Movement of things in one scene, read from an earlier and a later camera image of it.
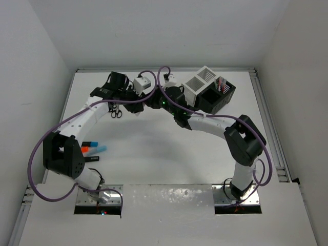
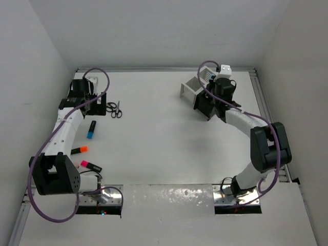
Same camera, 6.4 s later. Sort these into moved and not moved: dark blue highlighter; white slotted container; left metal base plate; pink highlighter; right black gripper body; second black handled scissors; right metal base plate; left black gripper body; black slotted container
Moved: left black gripper body; right black gripper body; dark blue highlighter; pink highlighter
Not moved: left metal base plate; second black handled scissors; white slotted container; black slotted container; right metal base plate
